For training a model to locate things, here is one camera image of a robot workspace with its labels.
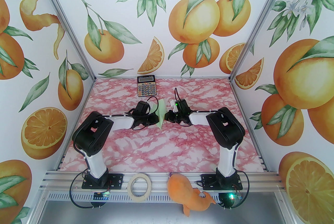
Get light green paper sheet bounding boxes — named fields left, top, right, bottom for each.
left=156, top=99, right=168, bottom=129

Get grey desk calculator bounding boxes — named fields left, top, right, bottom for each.
left=137, top=75, right=156, bottom=97

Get beige masking tape roll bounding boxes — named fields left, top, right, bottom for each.
left=128, top=173, right=152, bottom=202

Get orange plush toy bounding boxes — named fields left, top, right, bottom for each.
left=167, top=173, right=217, bottom=217

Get small left controller board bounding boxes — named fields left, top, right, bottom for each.
left=93, top=192, right=110, bottom=201

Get right controller board green light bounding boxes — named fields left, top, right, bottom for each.
left=219, top=192, right=242, bottom=205

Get black left wrist camera cable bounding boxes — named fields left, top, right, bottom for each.
left=147, top=96, right=159, bottom=111

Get aluminium back edge rail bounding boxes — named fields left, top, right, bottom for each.
left=94, top=76, right=230, bottom=79

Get aluminium front mounting rail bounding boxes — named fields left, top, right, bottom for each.
left=39, top=170, right=287, bottom=194

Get aluminium table edge rail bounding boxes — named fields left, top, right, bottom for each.
left=230, top=80, right=269, bottom=172
left=54, top=79, right=96, bottom=171

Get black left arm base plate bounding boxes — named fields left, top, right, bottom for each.
left=82, top=173, right=123, bottom=189

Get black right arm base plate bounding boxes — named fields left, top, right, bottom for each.
left=201, top=174, right=243, bottom=191

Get black right base cable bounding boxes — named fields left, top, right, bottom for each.
left=218, top=171, right=250, bottom=210

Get black base cable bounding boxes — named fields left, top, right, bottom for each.
left=218, top=171, right=250, bottom=210
left=69, top=173, right=110, bottom=210

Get black left base cable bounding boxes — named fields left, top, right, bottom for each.
left=69, top=173, right=110, bottom=210

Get aluminium frame corner post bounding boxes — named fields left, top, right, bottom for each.
left=228, top=0, right=298, bottom=82
left=28, top=0, right=96, bottom=80

